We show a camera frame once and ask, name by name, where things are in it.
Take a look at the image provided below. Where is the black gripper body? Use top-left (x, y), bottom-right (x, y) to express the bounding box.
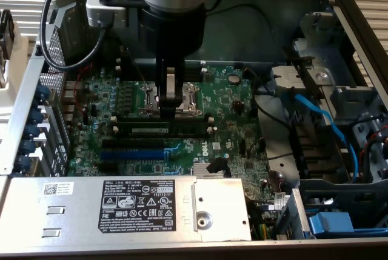
top-left (138, 3), bottom-right (209, 64)

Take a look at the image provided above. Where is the dark RAM stick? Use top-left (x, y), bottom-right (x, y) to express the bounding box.
top-left (116, 120), bottom-right (210, 136)

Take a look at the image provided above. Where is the black RAM slot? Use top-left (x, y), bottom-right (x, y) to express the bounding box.
top-left (116, 65), bottom-right (203, 73)
top-left (121, 61), bottom-right (203, 68)
top-left (121, 75), bottom-right (203, 83)
top-left (110, 115), bottom-right (213, 122)
top-left (121, 70), bottom-right (207, 78)
top-left (112, 125), bottom-right (218, 139)

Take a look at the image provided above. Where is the metal CPU socket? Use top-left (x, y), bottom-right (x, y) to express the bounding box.
top-left (138, 81), bottom-right (204, 119)

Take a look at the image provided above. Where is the thin socket locking lever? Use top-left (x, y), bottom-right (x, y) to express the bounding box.
top-left (125, 46), bottom-right (149, 87)

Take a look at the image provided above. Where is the green motherboard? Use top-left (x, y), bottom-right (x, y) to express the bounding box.
top-left (65, 64), bottom-right (273, 212)

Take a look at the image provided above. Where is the long black expansion slot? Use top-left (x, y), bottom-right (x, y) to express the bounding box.
top-left (101, 138), bottom-right (166, 149)

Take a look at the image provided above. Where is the blue expansion slot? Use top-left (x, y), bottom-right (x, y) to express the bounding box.
top-left (99, 148), bottom-right (167, 161)

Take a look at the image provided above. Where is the open PC case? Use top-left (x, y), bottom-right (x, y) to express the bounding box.
top-left (0, 0), bottom-right (388, 255)

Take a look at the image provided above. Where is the silver chipset heatsink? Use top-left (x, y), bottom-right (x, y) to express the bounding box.
top-left (192, 162), bottom-right (213, 179)

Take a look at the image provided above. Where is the black angled plug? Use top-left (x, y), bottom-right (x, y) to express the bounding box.
top-left (205, 156), bottom-right (230, 175)

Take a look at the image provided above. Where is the short black expansion slot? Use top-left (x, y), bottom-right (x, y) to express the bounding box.
top-left (97, 161), bottom-right (119, 173)

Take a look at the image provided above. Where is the metal port block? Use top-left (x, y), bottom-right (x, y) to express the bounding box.
top-left (60, 79), bottom-right (78, 127)

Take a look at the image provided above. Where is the blue slot retainer clip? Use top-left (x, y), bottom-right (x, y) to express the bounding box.
top-left (15, 154), bottom-right (33, 170)
top-left (28, 108), bottom-right (45, 125)
top-left (23, 124), bottom-right (42, 139)
top-left (19, 138), bottom-right (36, 155)
top-left (35, 85), bottom-right (51, 103)

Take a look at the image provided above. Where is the grey metal disk bay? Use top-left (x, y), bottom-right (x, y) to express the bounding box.
top-left (269, 10), bottom-right (388, 182)

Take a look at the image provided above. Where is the silver power supply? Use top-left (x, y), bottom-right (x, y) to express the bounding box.
top-left (0, 176), bottom-right (253, 242)

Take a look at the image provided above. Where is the white parts rack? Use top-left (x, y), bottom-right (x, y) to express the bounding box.
top-left (0, 25), bottom-right (31, 124)

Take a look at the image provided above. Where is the black graphics card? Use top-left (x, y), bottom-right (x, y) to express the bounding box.
top-left (0, 10), bottom-right (15, 61)

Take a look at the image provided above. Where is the blue plastic disk caddy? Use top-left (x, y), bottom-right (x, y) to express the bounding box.
top-left (307, 210), bottom-right (355, 238)

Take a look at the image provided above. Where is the black cable loop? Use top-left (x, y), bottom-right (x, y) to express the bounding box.
top-left (104, 36), bottom-right (124, 68)

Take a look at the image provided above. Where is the black camera cable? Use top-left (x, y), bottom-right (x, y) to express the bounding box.
top-left (41, 0), bottom-right (109, 72)

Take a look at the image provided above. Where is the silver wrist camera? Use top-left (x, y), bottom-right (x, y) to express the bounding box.
top-left (85, 0), bottom-right (128, 28)

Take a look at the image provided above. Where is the thin red wire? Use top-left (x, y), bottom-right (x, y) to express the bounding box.
top-left (47, 62), bottom-right (95, 114)

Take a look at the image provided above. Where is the blue disk wire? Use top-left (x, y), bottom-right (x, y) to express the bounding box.
top-left (280, 88), bottom-right (360, 181)

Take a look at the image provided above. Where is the black finned bracket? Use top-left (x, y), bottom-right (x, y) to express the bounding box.
top-left (289, 122), bottom-right (336, 179)

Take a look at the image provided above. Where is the power supply wire bundle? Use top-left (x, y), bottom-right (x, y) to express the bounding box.
top-left (250, 202), bottom-right (275, 240)

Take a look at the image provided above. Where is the dark disk bay frame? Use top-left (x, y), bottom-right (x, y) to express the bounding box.
top-left (298, 178), bottom-right (388, 239)

